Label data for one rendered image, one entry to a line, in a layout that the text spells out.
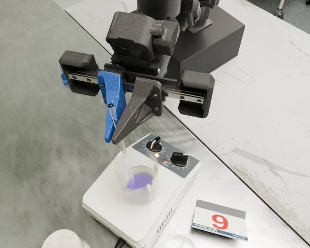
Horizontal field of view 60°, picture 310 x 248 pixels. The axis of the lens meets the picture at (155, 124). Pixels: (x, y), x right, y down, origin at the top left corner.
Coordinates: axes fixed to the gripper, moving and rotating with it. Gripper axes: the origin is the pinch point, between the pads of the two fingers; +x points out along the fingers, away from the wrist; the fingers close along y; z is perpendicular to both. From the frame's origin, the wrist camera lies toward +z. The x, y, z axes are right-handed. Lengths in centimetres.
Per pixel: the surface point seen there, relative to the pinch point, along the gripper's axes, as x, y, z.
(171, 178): -1.5, 5.6, -17.5
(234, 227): 1.6, 17.4, -23.7
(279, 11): -199, 45, -103
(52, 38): -40, -41, -26
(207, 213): 0.1, 12.6, -24.9
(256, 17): -63, 17, -26
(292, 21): -204, 59, -114
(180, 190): -0.9, 7.3, -19.7
